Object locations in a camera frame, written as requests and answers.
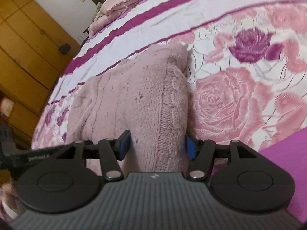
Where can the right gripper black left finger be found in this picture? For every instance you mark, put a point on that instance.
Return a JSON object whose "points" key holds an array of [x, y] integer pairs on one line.
{"points": [[110, 152]]}

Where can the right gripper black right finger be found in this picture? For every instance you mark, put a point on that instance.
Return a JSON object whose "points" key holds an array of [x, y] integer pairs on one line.
{"points": [[201, 155]]}

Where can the pink knit cardigan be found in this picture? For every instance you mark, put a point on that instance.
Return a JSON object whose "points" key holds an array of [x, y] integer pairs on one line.
{"points": [[148, 96]]}

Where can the person's left hand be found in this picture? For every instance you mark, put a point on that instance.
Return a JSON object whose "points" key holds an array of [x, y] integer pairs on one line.
{"points": [[11, 206]]}

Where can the black wardrobe knob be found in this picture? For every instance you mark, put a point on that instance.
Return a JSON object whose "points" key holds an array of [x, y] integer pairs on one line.
{"points": [[64, 49]]}

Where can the floral striped bed sheet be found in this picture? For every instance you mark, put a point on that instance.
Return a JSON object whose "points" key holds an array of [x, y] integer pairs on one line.
{"points": [[246, 72]]}

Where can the yellow wooden wardrobe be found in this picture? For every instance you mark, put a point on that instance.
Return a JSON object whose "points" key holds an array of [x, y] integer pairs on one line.
{"points": [[30, 63]]}

